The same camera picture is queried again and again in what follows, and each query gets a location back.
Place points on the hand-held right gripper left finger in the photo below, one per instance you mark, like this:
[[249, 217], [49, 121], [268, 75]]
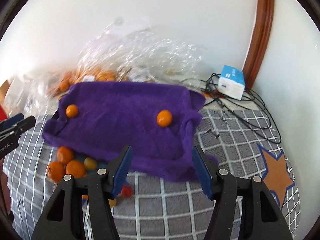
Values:
[[122, 170]]

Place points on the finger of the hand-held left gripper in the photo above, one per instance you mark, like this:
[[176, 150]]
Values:
[[25, 124], [11, 120]]

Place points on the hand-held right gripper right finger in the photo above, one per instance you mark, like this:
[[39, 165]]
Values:
[[203, 172]]

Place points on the small red fruit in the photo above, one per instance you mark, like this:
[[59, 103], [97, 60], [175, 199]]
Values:
[[126, 191]]

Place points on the small yellow fruit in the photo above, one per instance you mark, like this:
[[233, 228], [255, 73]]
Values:
[[90, 163], [113, 202]]

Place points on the orange tangerine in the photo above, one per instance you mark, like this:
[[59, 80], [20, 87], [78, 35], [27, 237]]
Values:
[[56, 171], [75, 168], [64, 154]]

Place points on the red paper bag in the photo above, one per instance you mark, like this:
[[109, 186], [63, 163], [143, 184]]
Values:
[[2, 112]]

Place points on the light wooden furniture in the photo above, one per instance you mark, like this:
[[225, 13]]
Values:
[[3, 87]]

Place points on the grey checked bedsheet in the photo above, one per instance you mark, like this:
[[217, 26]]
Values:
[[162, 205]]

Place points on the purple towel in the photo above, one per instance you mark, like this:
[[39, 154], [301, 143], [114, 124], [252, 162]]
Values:
[[125, 110]]

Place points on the clear plastic bag with oranges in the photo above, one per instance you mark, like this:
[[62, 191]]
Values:
[[75, 77]]

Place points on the blue white tissue pack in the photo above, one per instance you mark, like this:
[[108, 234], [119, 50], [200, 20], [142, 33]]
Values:
[[231, 82]]

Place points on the large crumpled clear plastic bag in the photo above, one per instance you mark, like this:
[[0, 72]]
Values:
[[150, 55]]

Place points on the brown wooden door frame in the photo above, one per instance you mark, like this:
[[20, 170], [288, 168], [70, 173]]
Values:
[[262, 30]]

